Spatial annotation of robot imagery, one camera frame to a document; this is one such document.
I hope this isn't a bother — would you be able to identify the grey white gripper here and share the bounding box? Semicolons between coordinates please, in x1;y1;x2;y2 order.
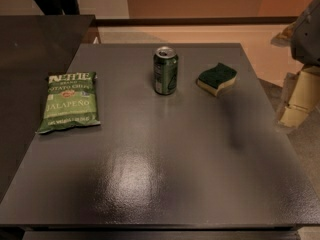
277;0;320;128

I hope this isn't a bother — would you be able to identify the green and yellow sponge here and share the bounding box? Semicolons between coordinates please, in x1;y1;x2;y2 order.
196;63;237;97

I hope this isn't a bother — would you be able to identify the green jalapeno chip bag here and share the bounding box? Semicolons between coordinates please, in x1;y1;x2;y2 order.
37;72;100;134

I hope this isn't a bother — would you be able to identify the green soda can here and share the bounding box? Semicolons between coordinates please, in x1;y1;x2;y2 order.
153;46;179;95

